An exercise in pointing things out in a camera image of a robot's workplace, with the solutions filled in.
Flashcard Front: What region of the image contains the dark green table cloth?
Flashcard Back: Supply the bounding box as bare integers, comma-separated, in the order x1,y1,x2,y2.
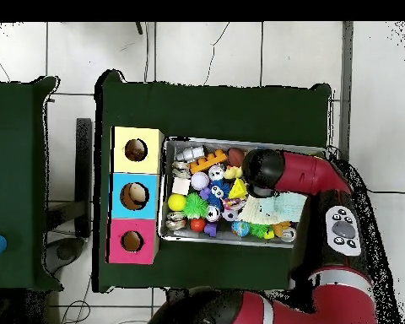
0,75,63,293
92,68,333,293

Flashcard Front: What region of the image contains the orange plastic building block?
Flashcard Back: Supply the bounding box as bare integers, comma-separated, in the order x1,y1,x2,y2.
188,148,229,175

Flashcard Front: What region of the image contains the mint green waffle cloth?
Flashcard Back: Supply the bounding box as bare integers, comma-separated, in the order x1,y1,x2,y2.
273,191,308,224

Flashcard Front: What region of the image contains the dark grey floor base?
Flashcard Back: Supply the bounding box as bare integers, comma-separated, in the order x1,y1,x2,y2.
41,236,86,275

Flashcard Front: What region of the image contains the white baseball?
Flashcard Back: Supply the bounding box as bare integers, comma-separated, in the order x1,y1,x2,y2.
190,171,210,192

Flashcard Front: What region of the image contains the yellow cheese wedge toy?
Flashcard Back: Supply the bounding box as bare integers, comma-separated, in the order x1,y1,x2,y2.
227,177,249,201

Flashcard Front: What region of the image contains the black upright panel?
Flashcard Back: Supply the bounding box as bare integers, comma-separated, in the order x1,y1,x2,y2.
74,117,93,239

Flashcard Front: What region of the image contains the purple plastic block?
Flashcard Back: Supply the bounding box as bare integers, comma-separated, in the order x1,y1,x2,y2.
203,221,219,238

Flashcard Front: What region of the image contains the wooden box with three holes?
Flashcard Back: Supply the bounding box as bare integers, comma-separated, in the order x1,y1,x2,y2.
105,125,165,266

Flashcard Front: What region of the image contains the yellow plastic ball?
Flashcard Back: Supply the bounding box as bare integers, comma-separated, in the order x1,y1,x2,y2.
167,192,187,213

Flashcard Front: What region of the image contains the colourful rag ball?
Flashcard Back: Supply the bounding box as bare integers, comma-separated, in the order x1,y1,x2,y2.
221,197,249,213

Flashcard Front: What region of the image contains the silver wire mesh bin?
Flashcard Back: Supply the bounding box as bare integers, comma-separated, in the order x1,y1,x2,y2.
156,135,328,251

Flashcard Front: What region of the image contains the green spiky ball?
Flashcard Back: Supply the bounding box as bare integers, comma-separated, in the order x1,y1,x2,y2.
182,192,209,219

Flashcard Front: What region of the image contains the black floor cable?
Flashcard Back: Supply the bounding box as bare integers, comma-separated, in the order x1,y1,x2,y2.
365,186,405,196

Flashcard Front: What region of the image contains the blue spiky toy with eyes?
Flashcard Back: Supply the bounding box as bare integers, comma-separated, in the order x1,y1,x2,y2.
207,178,232,208

